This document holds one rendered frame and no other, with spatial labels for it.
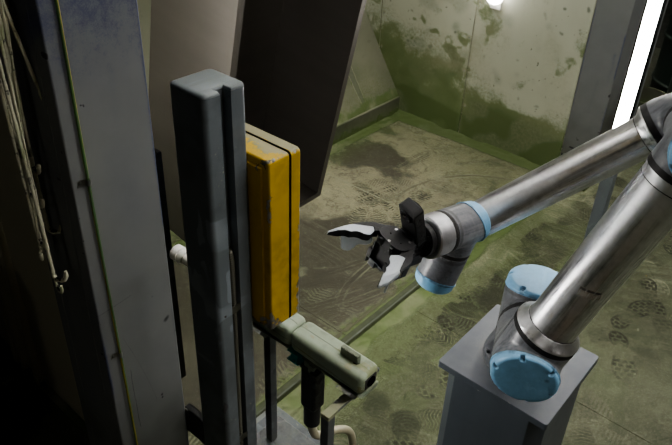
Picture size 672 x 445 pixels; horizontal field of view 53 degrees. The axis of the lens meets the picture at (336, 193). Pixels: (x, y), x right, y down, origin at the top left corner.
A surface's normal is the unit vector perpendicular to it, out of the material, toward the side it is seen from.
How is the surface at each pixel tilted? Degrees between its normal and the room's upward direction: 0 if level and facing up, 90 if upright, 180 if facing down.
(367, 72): 57
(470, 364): 0
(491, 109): 90
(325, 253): 0
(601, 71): 90
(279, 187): 90
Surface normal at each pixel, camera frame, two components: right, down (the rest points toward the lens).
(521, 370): -0.34, 0.55
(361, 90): 0.65, -0.15
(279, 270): 0.75, 0.37
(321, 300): 0.04, -0.85
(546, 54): -0.66, 0.37
